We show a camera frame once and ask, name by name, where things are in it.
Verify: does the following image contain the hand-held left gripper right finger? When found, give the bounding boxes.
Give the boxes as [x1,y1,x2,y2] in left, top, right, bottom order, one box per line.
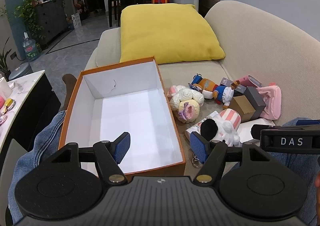
[190,131,272,184]

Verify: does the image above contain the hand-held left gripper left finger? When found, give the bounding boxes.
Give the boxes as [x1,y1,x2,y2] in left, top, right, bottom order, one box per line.
[46,131,131,184]

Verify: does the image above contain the white printed packet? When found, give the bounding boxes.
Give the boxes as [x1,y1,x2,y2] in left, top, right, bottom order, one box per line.
[185,110,223,141]

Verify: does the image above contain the brown cardboard box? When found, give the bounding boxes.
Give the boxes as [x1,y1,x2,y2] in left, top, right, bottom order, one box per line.
[229,95,256,122]

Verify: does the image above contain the black and white dog plush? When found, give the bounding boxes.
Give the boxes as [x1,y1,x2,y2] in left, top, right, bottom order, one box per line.
[190,108,242,166]

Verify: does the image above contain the grey box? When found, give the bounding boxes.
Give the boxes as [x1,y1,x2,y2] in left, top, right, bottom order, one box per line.
[243,86,267,119]

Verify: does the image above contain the orange cardboard box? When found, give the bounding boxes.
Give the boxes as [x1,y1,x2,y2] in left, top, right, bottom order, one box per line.
[58,56,187,181]

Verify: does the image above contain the pink pouch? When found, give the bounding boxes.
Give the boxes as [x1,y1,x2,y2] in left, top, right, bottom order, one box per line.
[256,85,282,119]

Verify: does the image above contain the crochet bunny plush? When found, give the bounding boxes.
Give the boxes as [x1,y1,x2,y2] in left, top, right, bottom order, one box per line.
[167,85,205,124]

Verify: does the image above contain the sailor bear plush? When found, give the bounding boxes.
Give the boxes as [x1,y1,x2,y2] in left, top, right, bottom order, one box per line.
[188,74,240,110]

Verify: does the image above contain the purple patterned small box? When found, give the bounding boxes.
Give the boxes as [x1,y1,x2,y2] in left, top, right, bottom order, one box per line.
[220,77,247,94]

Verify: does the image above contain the person's right leg in jeans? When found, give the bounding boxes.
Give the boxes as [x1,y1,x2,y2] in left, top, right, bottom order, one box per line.
[234,118,320,226]

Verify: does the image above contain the person's leg in jeans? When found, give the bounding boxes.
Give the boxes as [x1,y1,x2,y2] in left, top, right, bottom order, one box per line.
[234,118,320,226]
[7,111,100,224]

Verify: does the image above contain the person's brown sock foot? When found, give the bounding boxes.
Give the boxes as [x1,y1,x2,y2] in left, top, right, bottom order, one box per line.
[62,74,78,112]

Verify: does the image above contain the person's left leg in jeans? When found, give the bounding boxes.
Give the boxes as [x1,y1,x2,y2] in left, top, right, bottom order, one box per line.
[7,111,100,224]

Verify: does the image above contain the beige sofa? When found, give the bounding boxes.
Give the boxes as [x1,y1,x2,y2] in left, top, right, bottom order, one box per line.
[85,0,320,169]

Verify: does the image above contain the marble top coffee table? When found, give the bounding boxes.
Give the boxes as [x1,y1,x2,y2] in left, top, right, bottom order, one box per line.
[0,69,62,159]

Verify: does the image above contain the yellow pillow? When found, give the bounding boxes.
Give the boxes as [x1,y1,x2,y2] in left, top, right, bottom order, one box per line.
[119,3,225,64]

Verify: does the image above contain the yellow toy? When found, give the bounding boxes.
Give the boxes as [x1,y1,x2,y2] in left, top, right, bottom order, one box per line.
[4,98,17,112]

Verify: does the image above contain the grey round bin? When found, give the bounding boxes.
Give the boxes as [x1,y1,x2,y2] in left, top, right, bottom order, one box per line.
[9,63,34,81]

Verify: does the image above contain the white paper roll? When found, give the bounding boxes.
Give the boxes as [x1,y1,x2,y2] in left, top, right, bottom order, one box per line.
[0,76,13,98]

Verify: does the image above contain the large water jug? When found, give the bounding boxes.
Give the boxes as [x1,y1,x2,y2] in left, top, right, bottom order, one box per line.
[22,32,40,61]

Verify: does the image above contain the white floor bag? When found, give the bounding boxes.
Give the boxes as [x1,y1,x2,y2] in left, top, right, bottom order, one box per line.
[71,13,82,28]

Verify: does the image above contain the dark grey dresser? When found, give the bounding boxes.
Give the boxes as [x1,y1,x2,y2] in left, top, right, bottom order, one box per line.
[35,0,69,46]

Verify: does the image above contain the long leaf potted plant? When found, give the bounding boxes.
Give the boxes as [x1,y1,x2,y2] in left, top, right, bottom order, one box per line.
[0,37,13,74]

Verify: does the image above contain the trailing green plant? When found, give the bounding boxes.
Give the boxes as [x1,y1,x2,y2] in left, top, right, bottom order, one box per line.
[14,0,64,41]

